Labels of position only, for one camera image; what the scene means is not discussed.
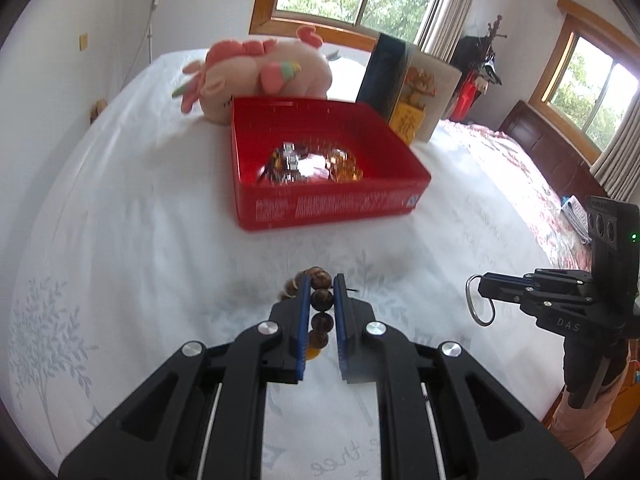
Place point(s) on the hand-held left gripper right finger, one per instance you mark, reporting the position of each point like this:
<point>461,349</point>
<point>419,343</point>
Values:
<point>341,330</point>

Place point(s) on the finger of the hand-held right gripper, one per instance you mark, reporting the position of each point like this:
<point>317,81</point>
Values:
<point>500,294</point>
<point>505,278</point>

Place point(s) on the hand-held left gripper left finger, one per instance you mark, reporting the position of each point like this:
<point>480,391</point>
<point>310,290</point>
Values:
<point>300,330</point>

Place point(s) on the thin silver bangle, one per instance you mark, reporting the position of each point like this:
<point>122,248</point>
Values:
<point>470,305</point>

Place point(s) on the red rectangular tin box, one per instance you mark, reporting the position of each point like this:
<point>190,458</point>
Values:
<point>325,207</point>

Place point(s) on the person's right forearm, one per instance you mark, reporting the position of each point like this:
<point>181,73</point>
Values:
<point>590,425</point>

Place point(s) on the blue cloth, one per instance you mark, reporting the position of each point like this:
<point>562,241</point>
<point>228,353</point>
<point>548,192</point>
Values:
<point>577,217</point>

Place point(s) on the pink floral quilt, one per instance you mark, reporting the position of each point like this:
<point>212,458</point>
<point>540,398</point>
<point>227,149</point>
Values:
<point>525,185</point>

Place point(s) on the beige curtain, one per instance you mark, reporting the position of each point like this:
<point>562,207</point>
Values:
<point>622,160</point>
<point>450,10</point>

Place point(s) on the dark wooden headboard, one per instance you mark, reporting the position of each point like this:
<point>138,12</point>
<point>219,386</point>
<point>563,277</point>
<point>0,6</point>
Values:
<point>550,145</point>

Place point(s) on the small wooden framed window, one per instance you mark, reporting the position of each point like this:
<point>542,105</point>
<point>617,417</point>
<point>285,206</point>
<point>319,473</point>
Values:
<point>585,85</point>

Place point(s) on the red bag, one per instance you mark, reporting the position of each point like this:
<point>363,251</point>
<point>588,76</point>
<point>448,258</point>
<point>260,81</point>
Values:
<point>462,100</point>

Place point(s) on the black garment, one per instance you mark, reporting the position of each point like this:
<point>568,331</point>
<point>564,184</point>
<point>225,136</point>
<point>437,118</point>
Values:
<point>470,57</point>

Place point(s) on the wooden coat rack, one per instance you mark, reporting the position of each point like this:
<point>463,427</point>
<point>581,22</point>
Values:
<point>495,45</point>

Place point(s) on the dark blue gift box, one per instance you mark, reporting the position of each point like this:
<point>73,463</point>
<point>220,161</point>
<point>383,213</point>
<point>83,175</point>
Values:
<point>385,70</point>

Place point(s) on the pink plush toy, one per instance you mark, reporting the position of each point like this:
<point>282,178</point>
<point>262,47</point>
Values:
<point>260,80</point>

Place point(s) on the wall socket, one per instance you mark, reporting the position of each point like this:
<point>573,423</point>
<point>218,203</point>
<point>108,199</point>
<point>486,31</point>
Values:
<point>98,110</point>

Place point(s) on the yellow wall switch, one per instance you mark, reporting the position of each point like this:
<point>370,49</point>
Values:
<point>84,42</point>

